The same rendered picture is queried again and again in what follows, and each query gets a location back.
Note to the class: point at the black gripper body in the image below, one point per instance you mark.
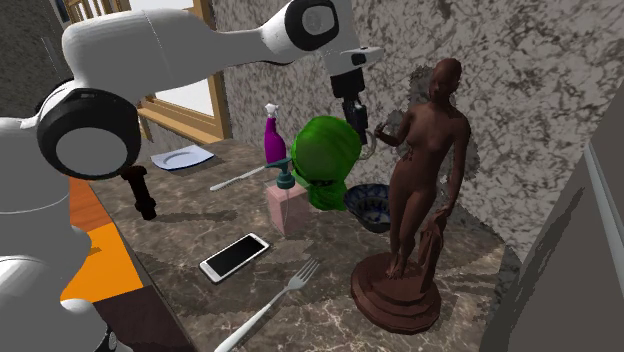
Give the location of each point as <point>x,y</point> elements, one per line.
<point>348,84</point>

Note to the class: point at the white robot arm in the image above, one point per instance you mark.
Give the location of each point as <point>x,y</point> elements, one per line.
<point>146,53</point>

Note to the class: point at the green head-shaped figure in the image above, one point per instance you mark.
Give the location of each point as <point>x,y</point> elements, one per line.
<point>324,151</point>

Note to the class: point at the purple spray bottle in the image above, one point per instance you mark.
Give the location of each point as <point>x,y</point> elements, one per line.
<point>274,144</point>

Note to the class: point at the brown standing figure statue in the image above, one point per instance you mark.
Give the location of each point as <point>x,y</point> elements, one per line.
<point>419,161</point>

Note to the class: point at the blue patterned bowl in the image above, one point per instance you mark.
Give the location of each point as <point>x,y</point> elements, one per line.
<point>368,207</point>

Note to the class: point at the wooden framed window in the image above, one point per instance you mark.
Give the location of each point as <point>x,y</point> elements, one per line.
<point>214,117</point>

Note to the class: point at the pink soap dispenser teal pump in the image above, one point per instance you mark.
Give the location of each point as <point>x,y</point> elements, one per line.
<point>288,209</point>

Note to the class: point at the white toothbrush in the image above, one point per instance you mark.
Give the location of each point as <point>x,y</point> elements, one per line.
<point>236,179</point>

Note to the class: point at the pale blue square plate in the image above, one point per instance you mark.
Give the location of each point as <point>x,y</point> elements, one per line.
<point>183,157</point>

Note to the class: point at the white smartphone black screen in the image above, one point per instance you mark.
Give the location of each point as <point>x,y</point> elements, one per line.
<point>234,257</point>

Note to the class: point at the silver fork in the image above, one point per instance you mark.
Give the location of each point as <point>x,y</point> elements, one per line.
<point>273,302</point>

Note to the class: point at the dark brown pepper mill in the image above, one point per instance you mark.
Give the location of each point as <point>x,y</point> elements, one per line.
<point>142,195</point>

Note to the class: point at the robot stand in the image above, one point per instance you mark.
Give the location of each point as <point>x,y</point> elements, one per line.
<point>105,263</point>

